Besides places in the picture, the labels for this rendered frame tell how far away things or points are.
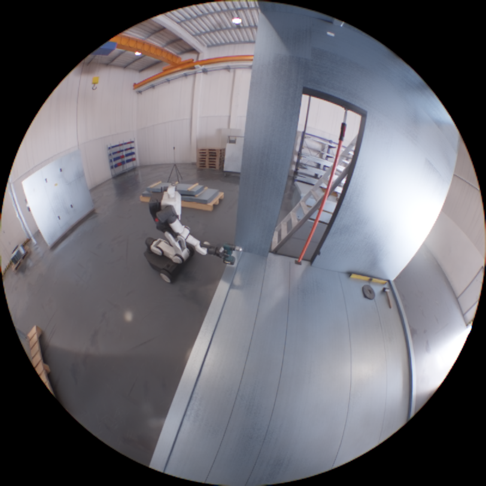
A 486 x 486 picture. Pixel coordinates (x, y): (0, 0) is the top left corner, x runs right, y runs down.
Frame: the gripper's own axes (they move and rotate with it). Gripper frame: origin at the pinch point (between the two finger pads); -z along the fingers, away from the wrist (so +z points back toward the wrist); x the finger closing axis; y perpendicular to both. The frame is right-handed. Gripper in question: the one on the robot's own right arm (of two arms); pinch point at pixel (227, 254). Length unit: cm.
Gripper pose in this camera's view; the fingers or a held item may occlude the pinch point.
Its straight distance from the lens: 141.9
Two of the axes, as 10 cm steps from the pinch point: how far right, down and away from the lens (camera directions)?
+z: -9.7, -2.2, 1.1
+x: 2.3, -6.2, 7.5
